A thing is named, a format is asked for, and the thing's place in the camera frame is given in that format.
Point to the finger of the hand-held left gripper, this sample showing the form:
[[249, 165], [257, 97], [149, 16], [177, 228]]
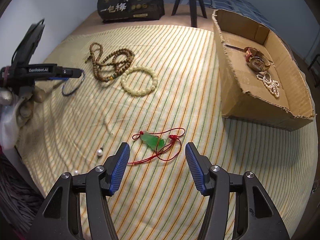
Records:
[[72, 72]]

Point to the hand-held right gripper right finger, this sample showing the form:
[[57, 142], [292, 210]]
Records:
[[195, 167]]

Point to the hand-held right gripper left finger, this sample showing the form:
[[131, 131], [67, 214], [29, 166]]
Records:
[[120, 165]]

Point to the dark metal bangle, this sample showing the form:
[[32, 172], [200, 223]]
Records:
[[68, 95]]

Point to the pearl earring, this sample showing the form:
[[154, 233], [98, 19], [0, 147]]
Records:
[[76, 172], [99, 153]]

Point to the cardboard box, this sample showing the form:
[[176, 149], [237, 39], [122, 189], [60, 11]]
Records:
[[250, 100]]

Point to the person's left forearm white sleeve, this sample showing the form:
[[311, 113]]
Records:
[[7, 130]]

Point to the person's left hand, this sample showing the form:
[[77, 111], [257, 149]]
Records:
[[25, 110]]

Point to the brown blanket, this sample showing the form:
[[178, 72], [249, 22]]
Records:
[[82, 27]]

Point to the black snack bag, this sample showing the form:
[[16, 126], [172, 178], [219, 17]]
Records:
[[117, 12]]

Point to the striped yellow cloth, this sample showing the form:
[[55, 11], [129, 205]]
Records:
[[175, 80]]

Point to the dark knit cloth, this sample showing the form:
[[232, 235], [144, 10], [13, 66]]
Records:
[[17, 192]]

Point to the black tripod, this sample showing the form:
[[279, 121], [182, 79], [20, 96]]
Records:
[[193, 5]]

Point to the blue patterned bed sheet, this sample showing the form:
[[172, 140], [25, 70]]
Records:
[[237, 5]]

